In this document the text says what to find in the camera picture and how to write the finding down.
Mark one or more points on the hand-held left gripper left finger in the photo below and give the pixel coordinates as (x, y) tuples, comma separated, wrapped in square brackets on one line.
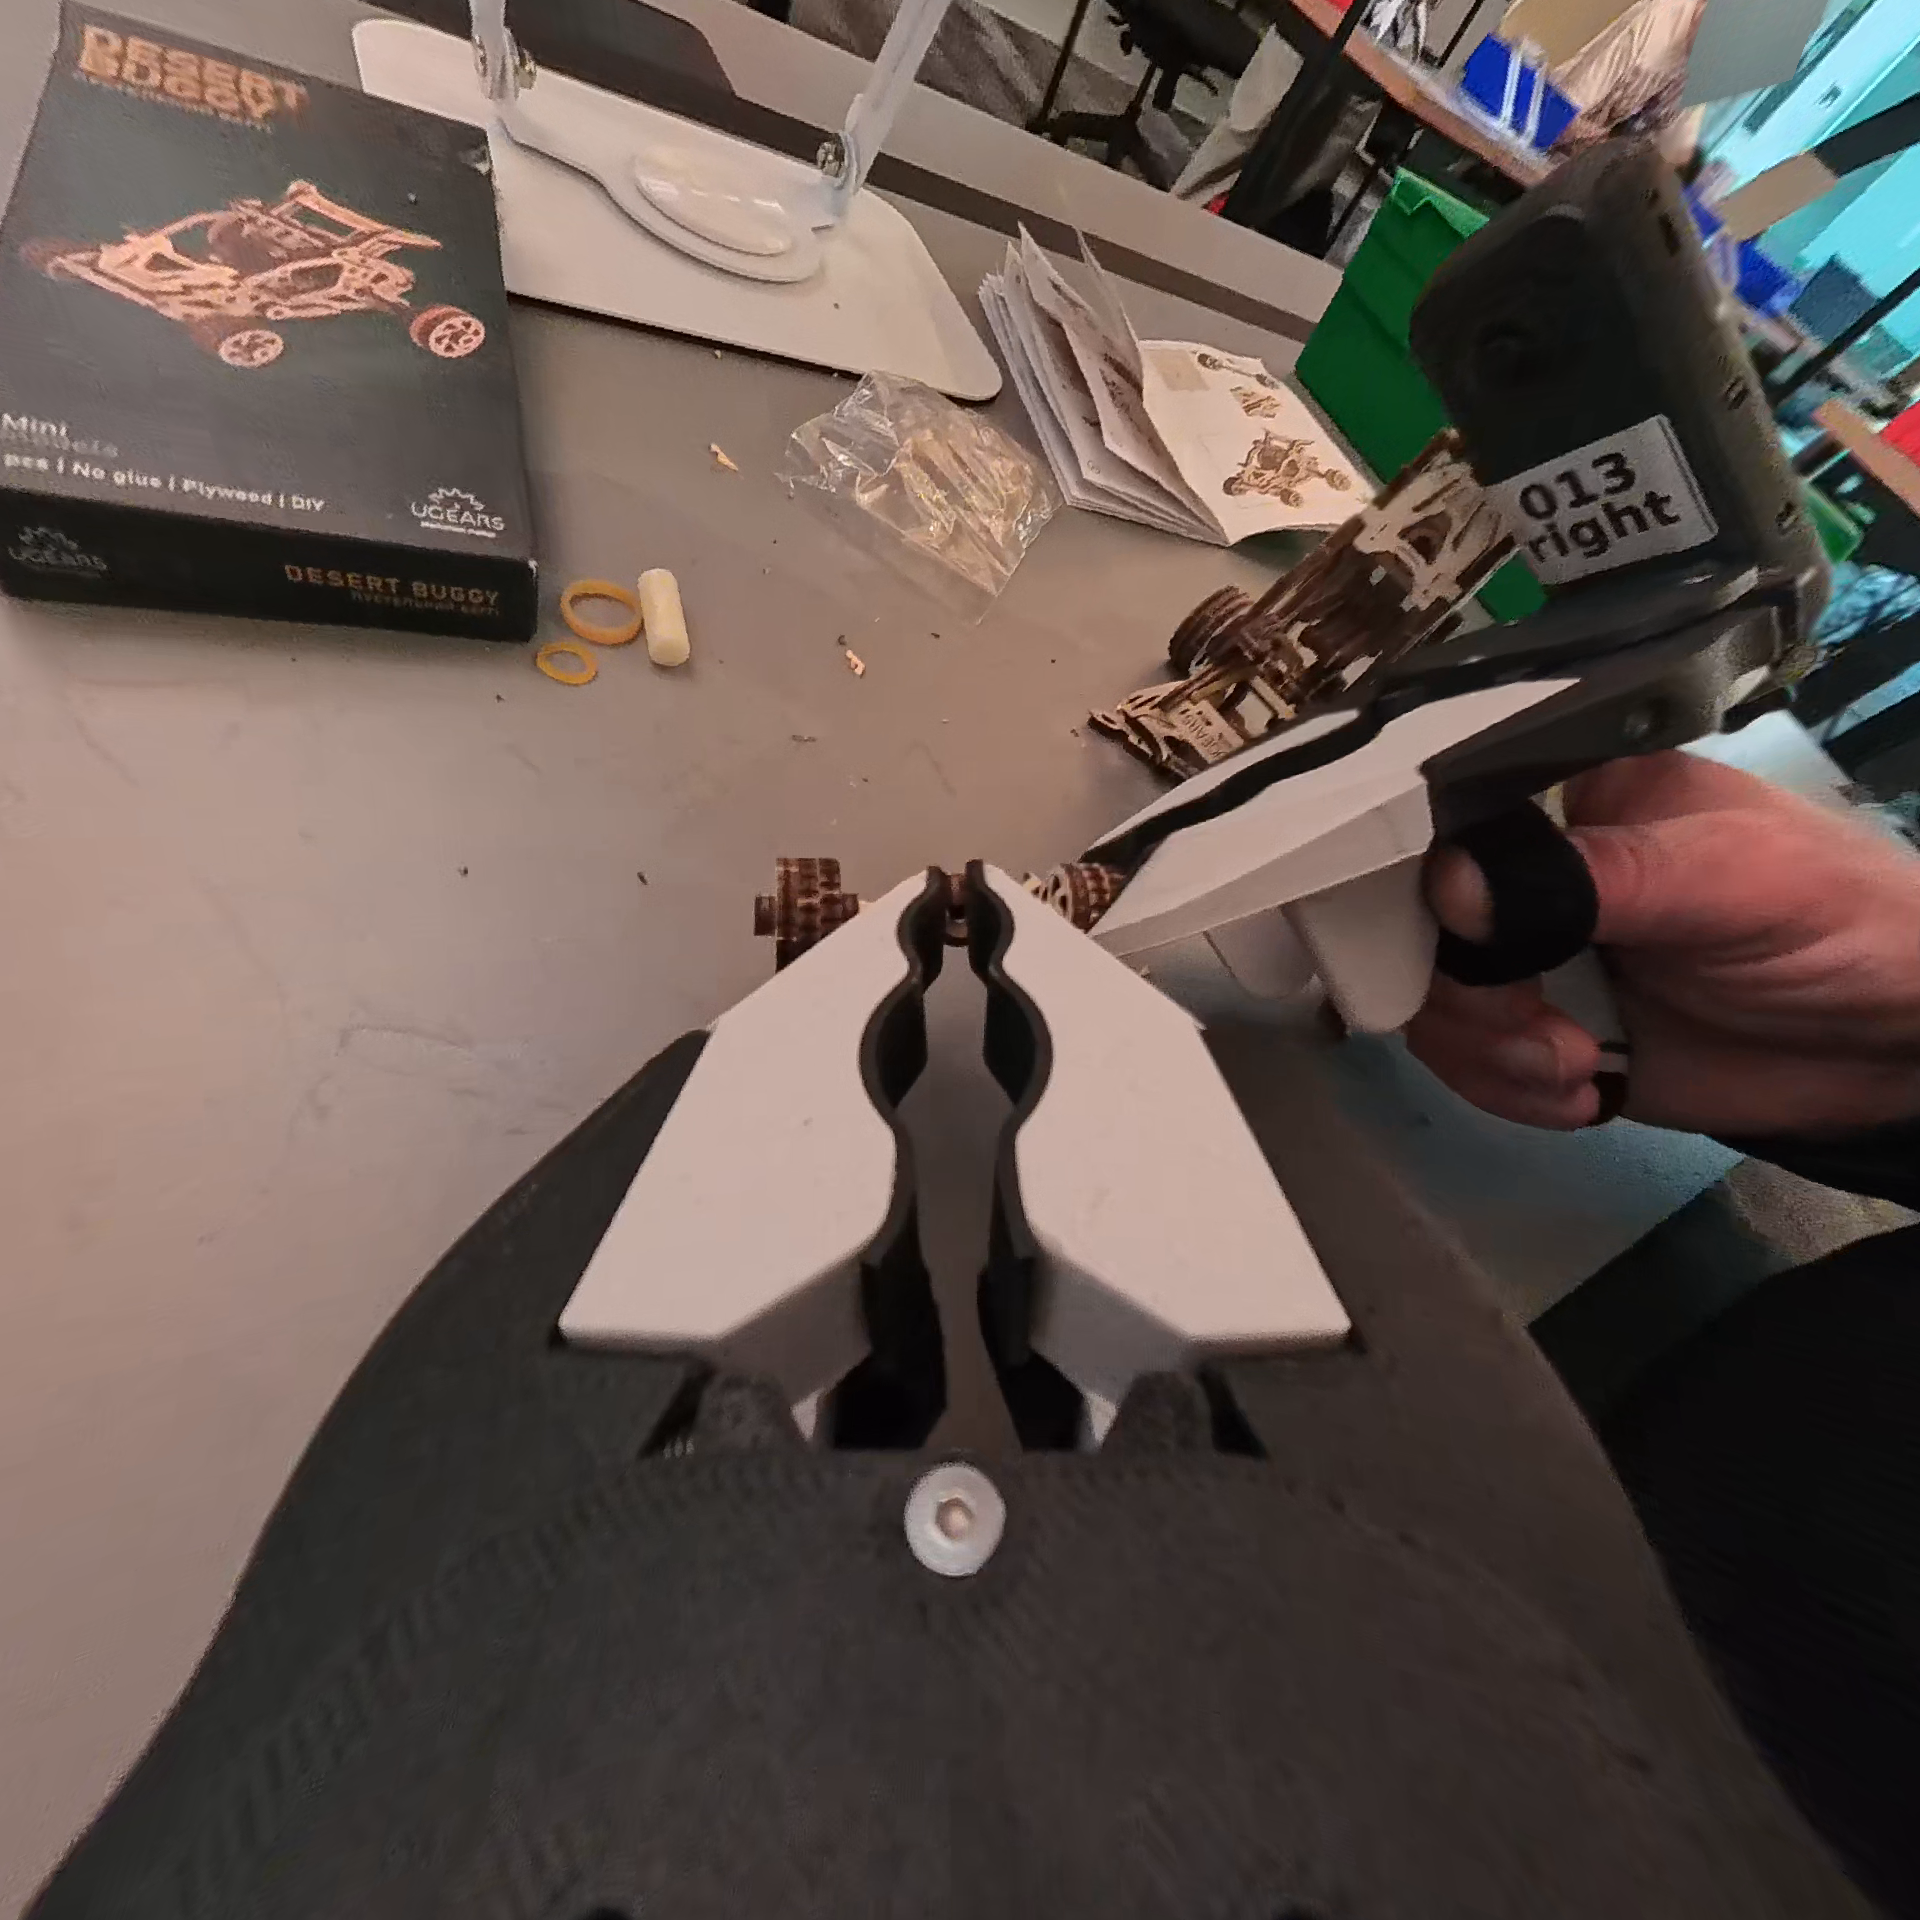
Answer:
[(721, 1201)]

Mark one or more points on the wooden wheel axle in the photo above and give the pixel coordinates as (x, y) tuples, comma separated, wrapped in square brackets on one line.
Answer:
[(809, 902)]

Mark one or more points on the clear plastic bag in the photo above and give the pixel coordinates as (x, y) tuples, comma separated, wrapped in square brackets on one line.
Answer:
[(916, 481)]

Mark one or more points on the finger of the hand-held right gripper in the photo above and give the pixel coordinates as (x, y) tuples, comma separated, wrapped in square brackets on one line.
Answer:
[(1276, 850), (1440, 722)]

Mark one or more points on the white wax cylinder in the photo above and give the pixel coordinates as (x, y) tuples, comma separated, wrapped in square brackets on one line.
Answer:
[(664, 617)]

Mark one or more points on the small rubber band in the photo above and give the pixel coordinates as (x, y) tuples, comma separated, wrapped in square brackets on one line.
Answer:
[(542, 665)]

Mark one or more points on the black model box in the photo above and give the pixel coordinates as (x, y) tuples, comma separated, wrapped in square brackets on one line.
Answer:
[(225, 375)]

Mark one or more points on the person's right hand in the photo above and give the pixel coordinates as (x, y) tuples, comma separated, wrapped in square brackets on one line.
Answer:
[(1757, 961)]

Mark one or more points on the large rubber band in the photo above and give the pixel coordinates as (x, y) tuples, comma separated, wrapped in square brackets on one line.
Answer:
[(568, 613)]

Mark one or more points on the green plastic bin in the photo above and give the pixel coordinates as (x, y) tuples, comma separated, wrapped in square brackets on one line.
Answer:
[(1365, 331)]

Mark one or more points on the wooden buggy model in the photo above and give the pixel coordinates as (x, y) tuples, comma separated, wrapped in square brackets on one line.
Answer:
[(1276, 662)]

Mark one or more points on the instruction booklet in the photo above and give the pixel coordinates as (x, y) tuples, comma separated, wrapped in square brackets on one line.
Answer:
[(1110, 421)]

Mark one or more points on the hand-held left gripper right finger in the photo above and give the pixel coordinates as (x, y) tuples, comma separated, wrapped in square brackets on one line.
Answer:
[(1185, 1201)]

